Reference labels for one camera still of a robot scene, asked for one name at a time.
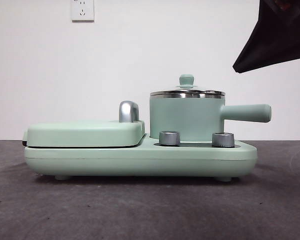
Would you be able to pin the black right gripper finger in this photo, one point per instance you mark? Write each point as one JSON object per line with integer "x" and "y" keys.
{"x": 280, "y": 37}

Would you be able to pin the glass lid with green knob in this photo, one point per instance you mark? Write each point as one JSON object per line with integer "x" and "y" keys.
{"x": 186, "y": 80}

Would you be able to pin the mint green steamer pot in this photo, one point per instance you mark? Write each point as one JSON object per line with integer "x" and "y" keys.
{"x": 187, "y": 117}

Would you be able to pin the silver control knob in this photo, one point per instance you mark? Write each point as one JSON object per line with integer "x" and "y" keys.
{"x": 223, "y": 139}
{"x": 169, "y": 138}

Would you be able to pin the mint green breakfast machine base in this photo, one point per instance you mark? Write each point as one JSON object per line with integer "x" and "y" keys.
{"x": 140, "y": 162}

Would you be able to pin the mint green griddle cover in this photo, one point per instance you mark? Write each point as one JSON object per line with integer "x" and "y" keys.
{"x": 77, "y": 135}

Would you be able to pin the white wall socket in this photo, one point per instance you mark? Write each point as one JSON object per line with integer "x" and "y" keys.
{"x": 82, "y": 11}

